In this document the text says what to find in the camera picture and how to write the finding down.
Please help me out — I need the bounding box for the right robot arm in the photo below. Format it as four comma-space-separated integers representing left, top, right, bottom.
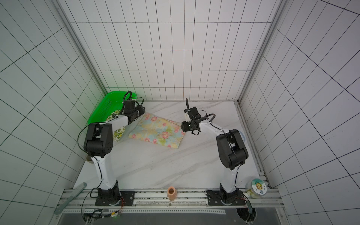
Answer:
181, 106, 248, 205

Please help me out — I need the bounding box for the pastel floral skirt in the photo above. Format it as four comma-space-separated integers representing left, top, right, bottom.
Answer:
128, 112, 185, 149

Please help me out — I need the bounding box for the green plastic basket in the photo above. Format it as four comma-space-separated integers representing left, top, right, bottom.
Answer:
88, 91, 137, 125

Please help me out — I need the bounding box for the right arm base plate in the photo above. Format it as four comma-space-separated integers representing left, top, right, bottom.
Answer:
205, 190, 246, 206

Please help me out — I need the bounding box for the right electronics board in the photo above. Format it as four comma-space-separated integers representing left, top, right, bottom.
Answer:
236, 196, 257, 224

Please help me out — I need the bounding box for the left electronics board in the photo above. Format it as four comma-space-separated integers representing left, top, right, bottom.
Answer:
82, 209, 122, 223

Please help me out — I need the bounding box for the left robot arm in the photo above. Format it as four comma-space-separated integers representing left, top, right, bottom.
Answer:
83, 98, 145, 206

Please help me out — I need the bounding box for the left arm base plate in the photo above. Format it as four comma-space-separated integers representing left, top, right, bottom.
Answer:
95, 191, 135, 207

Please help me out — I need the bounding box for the blue rimmed container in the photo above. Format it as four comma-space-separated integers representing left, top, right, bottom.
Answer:
240, 131, 247, 143

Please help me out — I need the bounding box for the electronics board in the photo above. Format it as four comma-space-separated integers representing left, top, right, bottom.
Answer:
236, 196, 257, 224
82, 209, 122, 223

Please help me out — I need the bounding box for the green lemon print skirt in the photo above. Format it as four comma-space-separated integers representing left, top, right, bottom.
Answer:
106, 110, 125, 142

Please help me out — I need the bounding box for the translucent green strip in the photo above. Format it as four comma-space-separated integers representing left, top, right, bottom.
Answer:
54, 182, 87, 215

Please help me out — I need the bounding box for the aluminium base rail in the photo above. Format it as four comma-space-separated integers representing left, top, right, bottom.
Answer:
58, 189, 284, 215

